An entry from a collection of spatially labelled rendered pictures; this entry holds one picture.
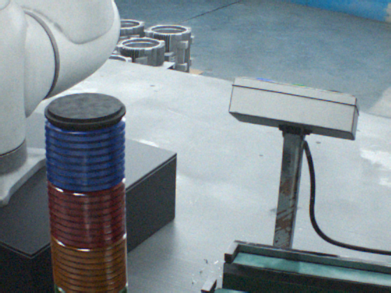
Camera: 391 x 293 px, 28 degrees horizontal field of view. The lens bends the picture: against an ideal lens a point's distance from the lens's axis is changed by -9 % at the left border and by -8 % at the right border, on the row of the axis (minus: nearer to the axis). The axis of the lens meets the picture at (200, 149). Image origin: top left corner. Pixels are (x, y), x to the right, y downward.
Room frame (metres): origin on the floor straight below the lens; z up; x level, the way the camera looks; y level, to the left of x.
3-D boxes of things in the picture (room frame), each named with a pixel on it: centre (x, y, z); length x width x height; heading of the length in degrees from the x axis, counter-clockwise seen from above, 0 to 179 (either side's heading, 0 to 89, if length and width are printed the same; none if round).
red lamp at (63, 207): (0.53, 0.08, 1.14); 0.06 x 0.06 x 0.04
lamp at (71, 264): (0.53, 0.08, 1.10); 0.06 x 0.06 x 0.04
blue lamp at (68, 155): (0.53, 0.08, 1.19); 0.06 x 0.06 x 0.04
